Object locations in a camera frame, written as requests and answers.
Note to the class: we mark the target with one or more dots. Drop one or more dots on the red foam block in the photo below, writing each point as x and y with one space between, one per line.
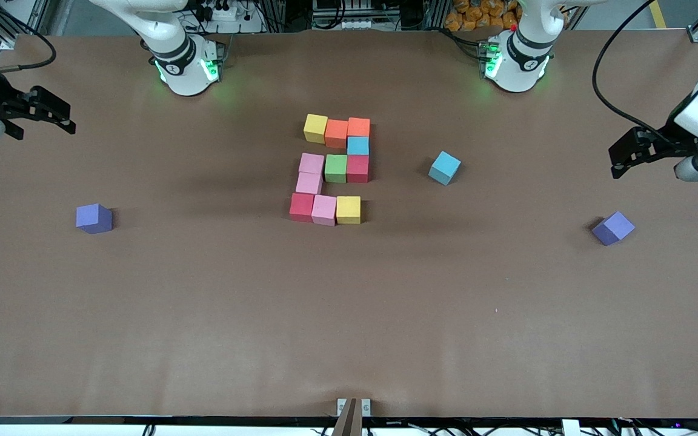
302 207
358 168

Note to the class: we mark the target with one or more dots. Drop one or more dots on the grey table edge bracket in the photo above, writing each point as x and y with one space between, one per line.
341 406

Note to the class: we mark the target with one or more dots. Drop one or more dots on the orange foam block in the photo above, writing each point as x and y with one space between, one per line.
336 134
358 127

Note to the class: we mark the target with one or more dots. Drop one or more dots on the small white box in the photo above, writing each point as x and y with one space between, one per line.
570 428

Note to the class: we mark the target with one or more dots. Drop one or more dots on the white power strip with plugs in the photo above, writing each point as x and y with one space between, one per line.
223 11

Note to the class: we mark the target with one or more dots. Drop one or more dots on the blue foam block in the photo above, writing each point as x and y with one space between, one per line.
445 167
358 145

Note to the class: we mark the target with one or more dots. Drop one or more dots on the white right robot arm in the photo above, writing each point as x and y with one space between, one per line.
167 42

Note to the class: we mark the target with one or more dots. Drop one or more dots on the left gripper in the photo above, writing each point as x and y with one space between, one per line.
669 140

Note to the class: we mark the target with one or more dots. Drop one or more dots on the purple foam block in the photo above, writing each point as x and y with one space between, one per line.
94 218
613 227

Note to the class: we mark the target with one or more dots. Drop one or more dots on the pink foam block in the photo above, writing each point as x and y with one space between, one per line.
324 210
312 163
309 183

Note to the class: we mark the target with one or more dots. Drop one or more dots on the yellow foam block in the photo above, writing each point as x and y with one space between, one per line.
348 209
315 128

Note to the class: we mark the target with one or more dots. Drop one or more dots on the orange snack bags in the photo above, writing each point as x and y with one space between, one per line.
476 15

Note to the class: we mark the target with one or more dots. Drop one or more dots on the green foam block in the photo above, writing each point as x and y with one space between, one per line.
335 168

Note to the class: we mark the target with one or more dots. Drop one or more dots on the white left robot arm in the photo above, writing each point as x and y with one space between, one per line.
525 48

